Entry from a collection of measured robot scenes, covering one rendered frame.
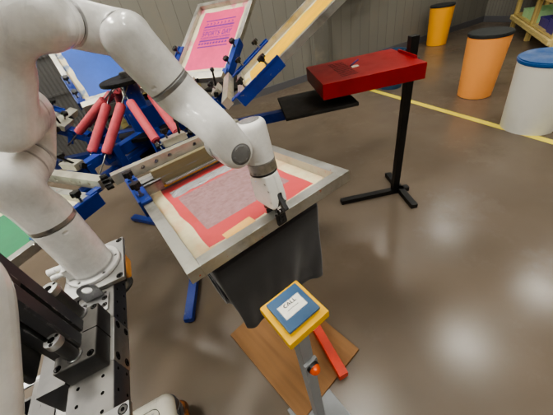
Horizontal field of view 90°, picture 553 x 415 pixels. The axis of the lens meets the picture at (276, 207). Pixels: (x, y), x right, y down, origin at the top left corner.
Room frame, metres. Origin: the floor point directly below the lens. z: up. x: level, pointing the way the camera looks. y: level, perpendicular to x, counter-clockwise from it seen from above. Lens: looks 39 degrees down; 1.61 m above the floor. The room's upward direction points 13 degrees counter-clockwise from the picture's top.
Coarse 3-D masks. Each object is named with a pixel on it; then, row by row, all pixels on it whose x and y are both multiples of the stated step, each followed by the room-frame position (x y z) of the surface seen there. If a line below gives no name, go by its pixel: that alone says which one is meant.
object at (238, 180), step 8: (208, 168) 1.14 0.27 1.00; (216, 168) 1.11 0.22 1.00; (240, 168) 1.04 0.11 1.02; (216, 176) 1.03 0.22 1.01; (224, 176) 1.01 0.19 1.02; (232, 176) 0.99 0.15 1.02; (240, 176) 0.97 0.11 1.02; (248, 176) 0.95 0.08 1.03; (280, 176) 0.88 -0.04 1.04; (288, 176) 0.86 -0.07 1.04; (224, 184) 0.93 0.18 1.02; (232, 184) 0.91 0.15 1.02; (240, 184) 0.90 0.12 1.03; (248, 184) 0.88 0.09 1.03; (288, 184) 0.80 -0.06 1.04; (296, 184) 0.79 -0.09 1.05; (304, 184) 0.78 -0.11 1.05; (240, 192) 0.84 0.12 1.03; (248, 192) 0.83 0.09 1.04; (288, 192) 0.76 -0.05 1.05; (296, 192) 0.74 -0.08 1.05; (248, 200) 0.77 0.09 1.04; (256, 200) 0.76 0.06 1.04; (264, 208) 0.70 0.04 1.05
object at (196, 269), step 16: (288, 160) 0.96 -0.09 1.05; (304, 160) 0.89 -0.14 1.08; (144, 176) 1.16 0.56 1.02; (336, 176) 0.72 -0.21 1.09; (304, 192) 0.68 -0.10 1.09; (320, 192) 0.67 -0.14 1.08; (304, 208) 0.64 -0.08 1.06; (160, 224) 0.71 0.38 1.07; (256, 224) 0.58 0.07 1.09; (272, 224) 0.58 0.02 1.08; (176, 240) 0.60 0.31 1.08; (224, 240) 0.54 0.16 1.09; (240, 240) 0.53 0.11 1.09; (256, 240) 0.55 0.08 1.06; (176, 256) 0.53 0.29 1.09; (192, 256) 0.51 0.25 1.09; (208, 256) 0.50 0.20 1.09; (224, 256) 0.50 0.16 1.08; (192, 272) 0.46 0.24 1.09; (208, 272) 0.47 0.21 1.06
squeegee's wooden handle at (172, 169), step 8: (192, 152) 1.11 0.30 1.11; (200, 152) 1.12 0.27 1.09; (176, 160) 1.07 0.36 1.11; (184, 160) 1.08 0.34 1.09; (192, 160) 1.09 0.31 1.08; (200, 160) 1.11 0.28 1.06; (208, 160) 1.12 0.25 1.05; (160, 168) 1.03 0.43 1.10; (168, 168) 1.04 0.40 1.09; (176, 168) 1.06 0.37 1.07; (184, 168) 1.07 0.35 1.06; (192, 168) 1.08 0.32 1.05; (160, 176) 1.02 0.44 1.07; (168, 176) 1.03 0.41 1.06; (176, 176) 1.05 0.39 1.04
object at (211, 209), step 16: (192, 176) 1.09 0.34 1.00; (192, 192) 0.94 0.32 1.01; (208, 192) 0.91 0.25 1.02; (224, 192) 0.87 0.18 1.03; (176, 208) 0.85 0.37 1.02; (192, 208) 0.82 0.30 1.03; (208, 208) 0.79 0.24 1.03; (224, 208) 0.76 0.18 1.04; (240, 208) 0.73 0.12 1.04; (256, 208) 0.71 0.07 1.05; (192, 224) 0.72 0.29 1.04; (208, 224) 0.69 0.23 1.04; (224, 224) 0.67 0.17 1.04; (208, 240) 0.61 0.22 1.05
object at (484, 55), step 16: (480, 32) 3.45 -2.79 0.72; (496, 32) 3.30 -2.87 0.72; (512, 32) 3.19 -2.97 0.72; (480, 48) 3.29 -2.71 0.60; (496, 48) 3.20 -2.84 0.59; (464, 64) 3.44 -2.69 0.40; (480, 64) 3.26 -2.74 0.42; (496, 64) 3.20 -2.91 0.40; (464, 80) 3.39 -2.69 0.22; (480, 80) 3.24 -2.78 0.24; (464, 96) 3.34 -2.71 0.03; (480, 96) 3.22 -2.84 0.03
